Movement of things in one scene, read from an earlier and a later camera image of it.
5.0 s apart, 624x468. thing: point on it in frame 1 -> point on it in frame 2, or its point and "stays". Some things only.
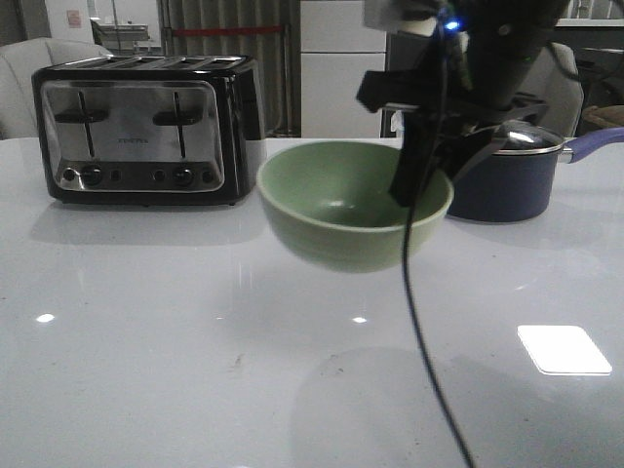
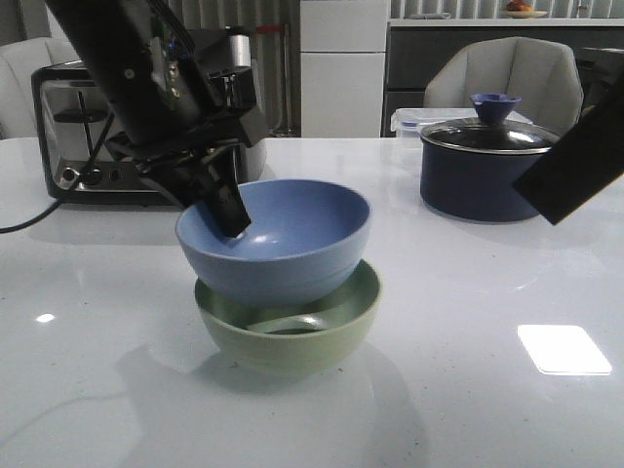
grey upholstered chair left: (19, 60) stays
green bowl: (330, 203) -> (296, 337)
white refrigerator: (336, 50) stays
